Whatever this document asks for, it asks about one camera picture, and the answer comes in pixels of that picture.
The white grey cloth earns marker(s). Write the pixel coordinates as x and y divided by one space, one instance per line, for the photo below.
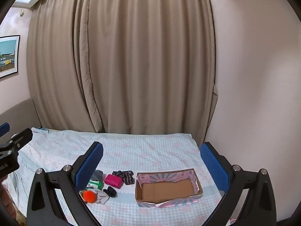
103 197

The black patterned socks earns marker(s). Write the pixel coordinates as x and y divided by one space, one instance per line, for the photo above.
124 176

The grey fluffy sock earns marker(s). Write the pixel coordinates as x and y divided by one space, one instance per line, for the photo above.
97 175

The pink zip pouch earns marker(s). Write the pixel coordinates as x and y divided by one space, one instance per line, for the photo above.
113 181

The person's left hand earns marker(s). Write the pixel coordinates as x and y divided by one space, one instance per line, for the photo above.
5 196

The beige curtain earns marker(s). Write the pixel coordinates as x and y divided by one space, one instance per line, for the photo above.
54 70
150 58

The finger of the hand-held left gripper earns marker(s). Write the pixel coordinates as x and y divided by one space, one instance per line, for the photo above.
4 128
22 135

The orange pompom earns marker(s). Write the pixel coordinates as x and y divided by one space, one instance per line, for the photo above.
90 196

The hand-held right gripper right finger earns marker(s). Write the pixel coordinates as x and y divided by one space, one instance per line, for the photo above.
215 167

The small blue item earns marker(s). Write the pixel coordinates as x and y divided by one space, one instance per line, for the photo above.
42 129

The checked bed sheet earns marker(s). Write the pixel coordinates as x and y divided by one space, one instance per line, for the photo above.
150 150

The patterned cardboard box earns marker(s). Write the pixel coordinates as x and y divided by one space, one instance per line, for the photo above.
164 188

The grey bed headboard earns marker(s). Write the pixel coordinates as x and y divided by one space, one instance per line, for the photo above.
17 113

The green white packet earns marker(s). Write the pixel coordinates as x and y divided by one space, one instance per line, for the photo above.
95 184

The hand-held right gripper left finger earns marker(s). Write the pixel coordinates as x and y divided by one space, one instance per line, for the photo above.
89 164

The framed wall picture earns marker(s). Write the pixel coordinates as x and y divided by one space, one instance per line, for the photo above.
8 56

